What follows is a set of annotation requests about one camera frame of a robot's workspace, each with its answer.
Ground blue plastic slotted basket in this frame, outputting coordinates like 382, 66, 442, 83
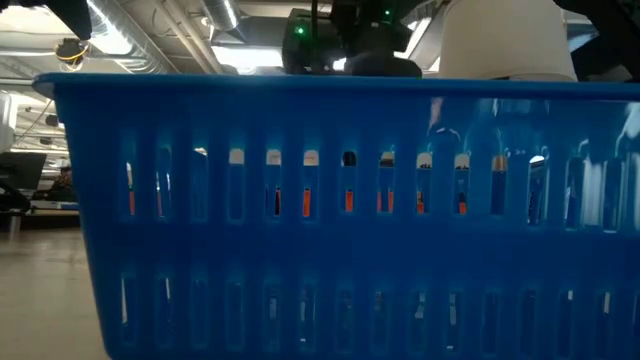
32, 72, 640, 360

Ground round black yellow ceiling device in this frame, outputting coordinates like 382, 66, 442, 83
53, 37, 91, 66

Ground person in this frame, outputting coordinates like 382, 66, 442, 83
49, 166, 77, 202

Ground black monitor on stand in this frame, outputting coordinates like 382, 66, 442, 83
0, 152, 49, 236

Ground silver ceiling air duct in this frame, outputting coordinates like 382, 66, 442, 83
199, 0, 242, 32

